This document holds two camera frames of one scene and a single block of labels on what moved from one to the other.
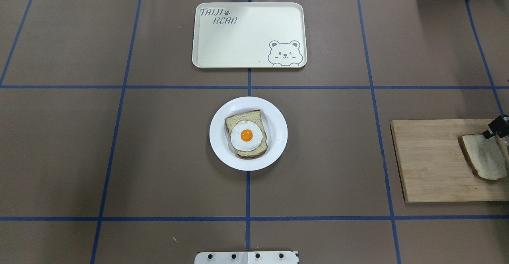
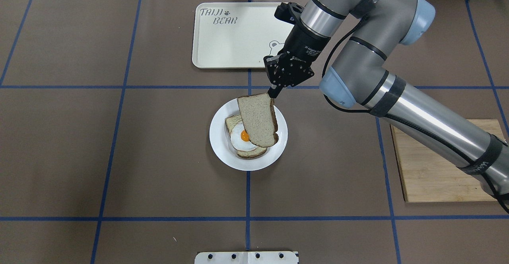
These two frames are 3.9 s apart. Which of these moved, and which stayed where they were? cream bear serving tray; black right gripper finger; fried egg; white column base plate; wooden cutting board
Moved: black right gripper finger
Stayed: fried egg; cream bear serving tray; white column base plate; wooden cutting board
